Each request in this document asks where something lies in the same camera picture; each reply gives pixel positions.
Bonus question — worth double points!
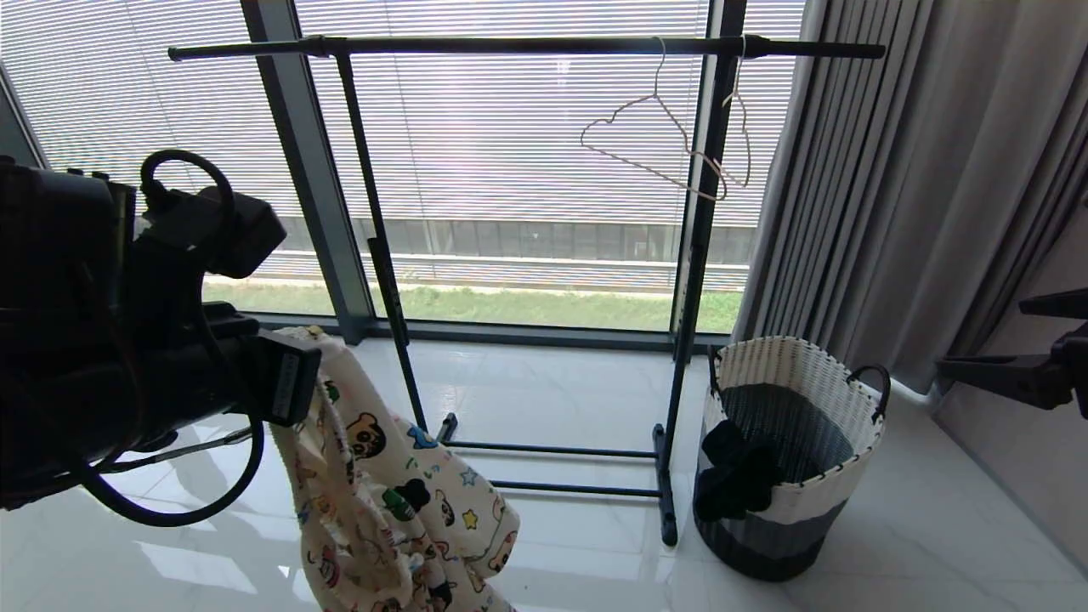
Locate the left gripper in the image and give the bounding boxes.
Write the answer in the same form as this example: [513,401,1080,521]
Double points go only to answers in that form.
[0,316,322,511]

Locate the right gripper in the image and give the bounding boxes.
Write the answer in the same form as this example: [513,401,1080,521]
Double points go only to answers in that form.
[935,289,1088,419]

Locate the cream printed garment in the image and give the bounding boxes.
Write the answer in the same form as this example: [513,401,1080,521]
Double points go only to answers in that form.
[270,326,521,612]

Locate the pink clothes hanger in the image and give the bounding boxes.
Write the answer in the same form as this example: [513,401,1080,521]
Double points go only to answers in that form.
[581,38,729,202]
[690,36,752,192]

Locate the white laundry basket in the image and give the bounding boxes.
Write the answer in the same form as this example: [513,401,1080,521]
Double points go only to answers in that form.
[693,336,892,583]

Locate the black clothes rack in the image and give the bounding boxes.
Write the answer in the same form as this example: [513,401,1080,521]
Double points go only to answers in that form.
[167,34,887,547]

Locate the beige curtain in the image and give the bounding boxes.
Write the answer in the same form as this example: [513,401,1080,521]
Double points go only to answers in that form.
[731,0,1088,396]

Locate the window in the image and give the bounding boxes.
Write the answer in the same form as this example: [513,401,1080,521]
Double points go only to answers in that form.
[0,0,808,354]

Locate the black garment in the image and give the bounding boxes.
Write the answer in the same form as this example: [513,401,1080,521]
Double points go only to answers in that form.
[695,419,783,521]

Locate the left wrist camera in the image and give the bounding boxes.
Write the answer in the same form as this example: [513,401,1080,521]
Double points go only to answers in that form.
[132,185,287,328]

